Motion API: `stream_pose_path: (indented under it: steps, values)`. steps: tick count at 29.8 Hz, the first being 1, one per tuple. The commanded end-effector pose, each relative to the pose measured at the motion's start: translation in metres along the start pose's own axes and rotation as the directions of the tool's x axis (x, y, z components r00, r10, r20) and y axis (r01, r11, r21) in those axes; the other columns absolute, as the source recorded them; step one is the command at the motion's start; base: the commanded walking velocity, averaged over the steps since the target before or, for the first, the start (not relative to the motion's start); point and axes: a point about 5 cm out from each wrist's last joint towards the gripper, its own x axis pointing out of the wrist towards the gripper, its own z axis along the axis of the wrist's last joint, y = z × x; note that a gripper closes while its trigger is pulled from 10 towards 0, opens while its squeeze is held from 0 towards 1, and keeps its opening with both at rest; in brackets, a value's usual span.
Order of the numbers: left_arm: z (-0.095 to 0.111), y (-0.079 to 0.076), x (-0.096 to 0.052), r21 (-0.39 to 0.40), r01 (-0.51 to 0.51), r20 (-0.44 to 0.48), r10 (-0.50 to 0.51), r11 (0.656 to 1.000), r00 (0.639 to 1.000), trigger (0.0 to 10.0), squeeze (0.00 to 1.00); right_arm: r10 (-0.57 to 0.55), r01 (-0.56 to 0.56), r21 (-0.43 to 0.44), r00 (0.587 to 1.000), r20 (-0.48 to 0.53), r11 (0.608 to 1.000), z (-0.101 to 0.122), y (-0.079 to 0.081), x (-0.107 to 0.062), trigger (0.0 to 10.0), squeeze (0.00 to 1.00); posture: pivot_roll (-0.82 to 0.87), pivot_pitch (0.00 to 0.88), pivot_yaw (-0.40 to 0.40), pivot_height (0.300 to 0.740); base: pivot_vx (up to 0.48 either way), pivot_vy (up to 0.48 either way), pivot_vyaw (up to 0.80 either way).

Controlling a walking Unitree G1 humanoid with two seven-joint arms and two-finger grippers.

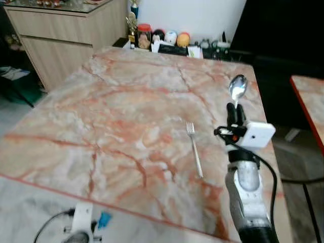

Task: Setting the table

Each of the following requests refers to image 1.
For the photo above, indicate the silver metal spoon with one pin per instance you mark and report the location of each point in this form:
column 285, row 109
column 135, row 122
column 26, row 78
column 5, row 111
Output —
column 238, row 88

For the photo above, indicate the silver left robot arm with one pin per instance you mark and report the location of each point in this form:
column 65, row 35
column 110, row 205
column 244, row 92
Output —
column 77, row 238

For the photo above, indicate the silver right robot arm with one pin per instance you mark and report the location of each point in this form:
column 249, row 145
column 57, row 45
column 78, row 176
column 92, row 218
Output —
column 248, row 192

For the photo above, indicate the silver metal fork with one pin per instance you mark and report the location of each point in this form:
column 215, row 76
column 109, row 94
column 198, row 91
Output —
column 195, row 149

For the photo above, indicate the red edged marble side table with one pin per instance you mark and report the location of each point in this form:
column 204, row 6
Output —
column 310, row 101

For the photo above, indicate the white paper card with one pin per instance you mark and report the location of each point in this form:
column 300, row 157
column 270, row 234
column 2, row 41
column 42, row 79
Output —
column 195, row 51

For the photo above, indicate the black tray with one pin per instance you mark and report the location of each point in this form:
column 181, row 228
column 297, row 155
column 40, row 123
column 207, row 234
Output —
column 174, row 50

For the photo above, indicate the orange round figurine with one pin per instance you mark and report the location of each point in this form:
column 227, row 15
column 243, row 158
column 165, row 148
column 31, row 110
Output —
column 184, row 39

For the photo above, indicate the large black screen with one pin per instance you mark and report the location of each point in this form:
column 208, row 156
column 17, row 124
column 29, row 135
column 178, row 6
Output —
column 283, row 30

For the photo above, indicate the white round figurine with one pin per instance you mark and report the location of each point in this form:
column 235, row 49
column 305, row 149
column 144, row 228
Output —
column 171, row 37

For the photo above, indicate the black round figurine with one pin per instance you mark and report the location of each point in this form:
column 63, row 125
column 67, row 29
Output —
column 158, row 35

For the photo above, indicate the red lidded jar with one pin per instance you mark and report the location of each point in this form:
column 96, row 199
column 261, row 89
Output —
column 145, row 36

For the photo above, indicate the gold trophy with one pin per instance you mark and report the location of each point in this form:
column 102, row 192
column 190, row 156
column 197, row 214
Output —
column 132, row 25

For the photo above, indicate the small blue object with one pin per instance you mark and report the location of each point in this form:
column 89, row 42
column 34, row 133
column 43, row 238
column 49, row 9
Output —
column 104, row 220

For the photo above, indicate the light wooden cabinet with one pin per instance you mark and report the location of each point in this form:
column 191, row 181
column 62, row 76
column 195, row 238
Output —
column 66, row 35

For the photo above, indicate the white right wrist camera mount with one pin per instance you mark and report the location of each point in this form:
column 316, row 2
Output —
column 259, row 134

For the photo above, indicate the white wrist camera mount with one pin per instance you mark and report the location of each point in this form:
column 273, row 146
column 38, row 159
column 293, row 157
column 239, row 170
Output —
column 259, row 134
column 82, row 217

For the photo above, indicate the black metal chair frame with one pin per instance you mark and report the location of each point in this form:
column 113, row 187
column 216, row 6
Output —
column 310, row 212

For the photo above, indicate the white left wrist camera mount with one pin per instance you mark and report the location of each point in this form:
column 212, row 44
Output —
column 82, row 217

